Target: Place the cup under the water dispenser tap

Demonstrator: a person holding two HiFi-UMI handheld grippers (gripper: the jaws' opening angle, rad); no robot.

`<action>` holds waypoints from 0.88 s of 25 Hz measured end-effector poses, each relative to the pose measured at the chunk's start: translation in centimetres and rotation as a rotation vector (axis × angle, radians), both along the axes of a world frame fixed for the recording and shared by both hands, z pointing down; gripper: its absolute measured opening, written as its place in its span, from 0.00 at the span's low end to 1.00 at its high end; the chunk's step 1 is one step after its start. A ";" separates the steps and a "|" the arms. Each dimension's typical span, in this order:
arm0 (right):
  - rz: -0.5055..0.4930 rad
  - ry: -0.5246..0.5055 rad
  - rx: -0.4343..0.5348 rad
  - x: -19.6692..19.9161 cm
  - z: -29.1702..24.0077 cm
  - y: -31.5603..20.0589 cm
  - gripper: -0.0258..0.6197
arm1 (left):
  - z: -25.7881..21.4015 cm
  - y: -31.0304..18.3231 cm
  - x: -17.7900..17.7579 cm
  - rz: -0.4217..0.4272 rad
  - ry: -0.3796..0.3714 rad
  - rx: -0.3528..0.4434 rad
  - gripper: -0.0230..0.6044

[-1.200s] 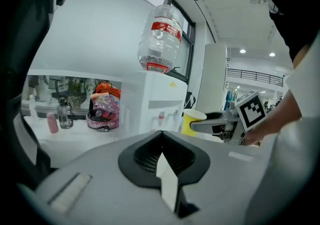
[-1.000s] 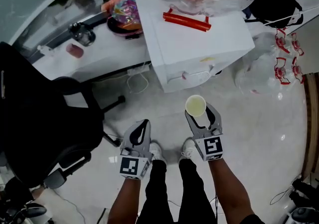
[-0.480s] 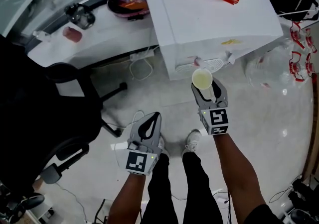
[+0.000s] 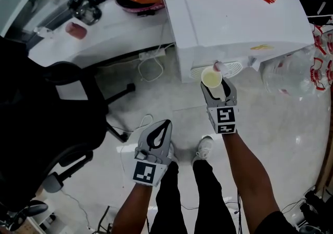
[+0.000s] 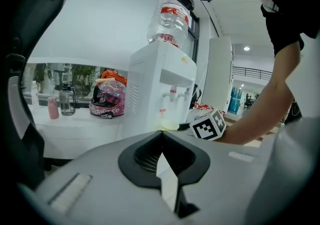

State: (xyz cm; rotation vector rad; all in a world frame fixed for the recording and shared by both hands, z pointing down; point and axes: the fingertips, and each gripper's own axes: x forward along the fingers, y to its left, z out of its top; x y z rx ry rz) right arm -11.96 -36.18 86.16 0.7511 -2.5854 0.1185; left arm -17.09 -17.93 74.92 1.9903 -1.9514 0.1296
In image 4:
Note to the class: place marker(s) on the person's black trousers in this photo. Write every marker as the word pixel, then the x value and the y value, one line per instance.
pixel 208 201

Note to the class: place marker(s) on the white power strip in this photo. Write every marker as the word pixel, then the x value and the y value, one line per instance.
pixel 152 53

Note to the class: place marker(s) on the person's right forearm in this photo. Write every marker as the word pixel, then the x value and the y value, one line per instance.
pixel 247 175

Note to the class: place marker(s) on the white water dispenser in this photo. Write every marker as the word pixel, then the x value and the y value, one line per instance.
pixel 229 22

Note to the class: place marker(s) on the black office chair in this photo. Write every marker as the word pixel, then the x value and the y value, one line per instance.
pixel 39 123

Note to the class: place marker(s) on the white paper cup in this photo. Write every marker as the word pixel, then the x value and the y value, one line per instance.
pixel 211 77

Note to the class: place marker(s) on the person's left forearm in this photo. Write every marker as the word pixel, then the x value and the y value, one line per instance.
pixel 135 209

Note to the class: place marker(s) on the glass jar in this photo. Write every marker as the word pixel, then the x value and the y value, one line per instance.
pixel 86 10

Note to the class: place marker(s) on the person's white right shoe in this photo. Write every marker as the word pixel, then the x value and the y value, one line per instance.
pixel 204 147

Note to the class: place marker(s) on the wooden steps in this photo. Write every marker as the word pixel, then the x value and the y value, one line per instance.
pixel 326 165

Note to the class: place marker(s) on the white window ledge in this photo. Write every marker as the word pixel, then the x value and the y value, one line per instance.
pixel 104 38

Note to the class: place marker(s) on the black storage bin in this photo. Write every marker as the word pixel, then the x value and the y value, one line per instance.
pixel 304 1

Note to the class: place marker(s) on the person's black shirt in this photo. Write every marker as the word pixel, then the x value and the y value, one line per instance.
pixel 275 223

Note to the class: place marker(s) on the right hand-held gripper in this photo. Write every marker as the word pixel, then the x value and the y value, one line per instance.
pixel 225 119

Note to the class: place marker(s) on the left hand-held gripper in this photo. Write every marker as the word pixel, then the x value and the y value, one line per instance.
pixel 145 170

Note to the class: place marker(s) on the person's white shoe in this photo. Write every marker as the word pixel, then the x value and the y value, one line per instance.
pixel 172 153
pixel 204 147

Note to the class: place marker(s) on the person's white left shoe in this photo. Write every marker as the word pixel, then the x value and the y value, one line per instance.
pixel 172 153

